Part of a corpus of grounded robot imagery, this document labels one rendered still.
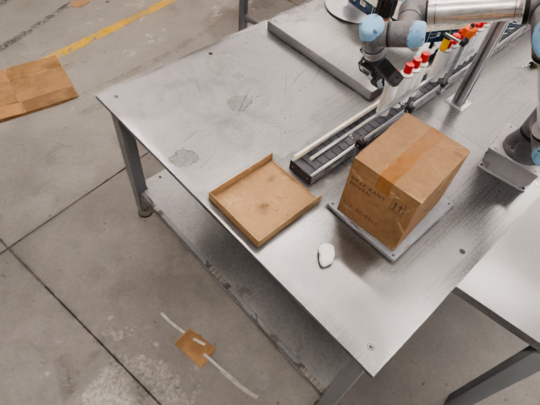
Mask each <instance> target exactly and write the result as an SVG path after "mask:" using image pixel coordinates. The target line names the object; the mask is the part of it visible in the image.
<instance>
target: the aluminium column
mask: <svg viewBox="0 0 540 405"><path fill-rule="evenodd" d="M509 22H510V21H508V22H493V23H492V25H491V27H490V28H489V31H488V33H487V35H486V36H485V38H484V40H483V42H482V44H481V46H480V48H479V50H478V52H477V53H476V55H475V57H474V59H473V61H472V63H471V65H470V67H469V69H468V70H467V72H466V74H465V76H464V78H463V80H462V82H461V84H460V87H459V88H458V89H457V91H456V94H455V96H454V97H453V99H452V102H453V103H455V104H457V105H459V106H461V105H462V104H464V103H465V101H466V100H467V99H468V96H469V94H470V93H471V91H472V90H473V87H474V86H475V84H476V82H477V80H478V79H479V77H480V75H481V73H482V72H483V70H484V68H485V65H486V64H487V63H488V61H489V58H490V57H491V55H492V53H493V51H494V50H495V48H496V46H497V44H498V43H499V41H500V39H501V37H502V36H503V34H504V32H505V29H506V28H507V26H508V25H509Z"/></svg>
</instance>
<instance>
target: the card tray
mask: <svg viewBox="0 0 540 405"><path fill-rule="evenodd" d="M321 196H322V194H320V195H319V196H318V197H315V196H314V195H313V194H312V193H311V192H309V191H308V190H307V189H306V188H305V187H304V186H302V185H301V184H300V183H299V182H298V181H297V180H296V179H295V178H294V177H292V176H291V175H290V174H289V173H288V172H286V171H285V170H284V169H283V168H282V167H281V166H279V165H278V164H277V163H276V162H274V161H273V160H272V152H271V153H270V154H269V155H267V156H265V157H263V158H262V159H260V160H259V161H257V162H256V163H254V164H252V165H251V166H249V167H248V168H247V169H245V170H243V171H241V172H240V173H238V174H237V175H235V176H234V177H232V178H230V179H228V180H227V181H225V182H224V183H222V184H221V185H219V186H217V187H216V188H214V189H213V190H211V191H209V199H210V200H211V201H212V202H213V203H214V204H215V205H216V206H217V207H218V208H219V209H220V210H221V211H222V212H223V213H224V214H225V215H226V216H227V217H228V218H229V219H230V220H231V221H232V222H233V223H234V224H235V225H236V226H237V227H238V228H239V229H240V230H241V231H242V232H243V233H244V234H245V235H246V236H247V237H248V238H249V239H250V240H251V241H252V242H253V243H254V244H255V245H256V246H257V247H259V246H261V245H262V244H263V243H265V242H266V241H268V240H269V239H271V238H272V237H273V236H274V235H275V234H277V233H278V232H280V231H281V230H283V229H284V228H285V227H287V226H288V225H289V224H290V223H292V222H293V221H294V220H296V219H297V218H299V217H300V216H301V215H303V214H304V213H305V212H306V211H308V210H309V209H310V208H312V207H313V206H315V205H316V204H317V203H319V202H320V201H321Z"/></svg>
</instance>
